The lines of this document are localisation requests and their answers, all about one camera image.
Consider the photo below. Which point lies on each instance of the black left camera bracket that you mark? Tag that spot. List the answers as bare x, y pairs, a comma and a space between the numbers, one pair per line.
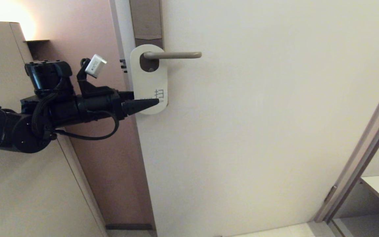
89, 89

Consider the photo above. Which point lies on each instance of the white and blue door hanger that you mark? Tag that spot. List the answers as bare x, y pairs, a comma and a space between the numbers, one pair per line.
150, 82

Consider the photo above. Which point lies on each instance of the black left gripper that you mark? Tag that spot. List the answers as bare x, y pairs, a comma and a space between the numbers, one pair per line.
94, 105

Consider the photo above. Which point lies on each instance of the brown door lock plate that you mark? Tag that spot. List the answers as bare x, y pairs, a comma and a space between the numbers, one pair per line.
145, 19

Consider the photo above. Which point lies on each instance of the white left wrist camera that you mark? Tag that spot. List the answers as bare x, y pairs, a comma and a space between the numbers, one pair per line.
95, 65

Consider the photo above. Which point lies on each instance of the white room door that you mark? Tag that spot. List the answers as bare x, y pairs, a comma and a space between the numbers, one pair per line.
242, 148

